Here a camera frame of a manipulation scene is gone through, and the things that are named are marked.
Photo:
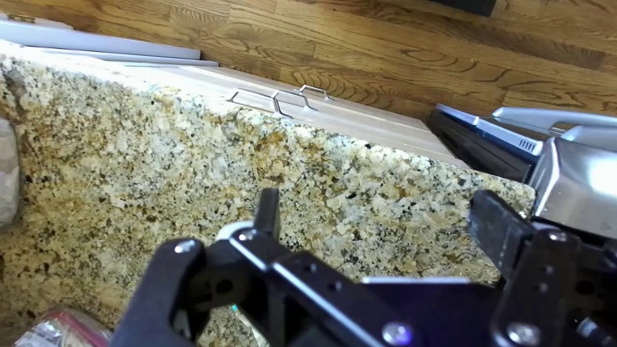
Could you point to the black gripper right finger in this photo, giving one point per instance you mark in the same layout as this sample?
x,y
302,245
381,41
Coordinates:
x,y
545,289

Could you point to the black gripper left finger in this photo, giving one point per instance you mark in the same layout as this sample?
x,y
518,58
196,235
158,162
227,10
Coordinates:
x,y
173,289

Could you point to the white door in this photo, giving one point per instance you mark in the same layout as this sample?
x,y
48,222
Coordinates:
x,y
96,41

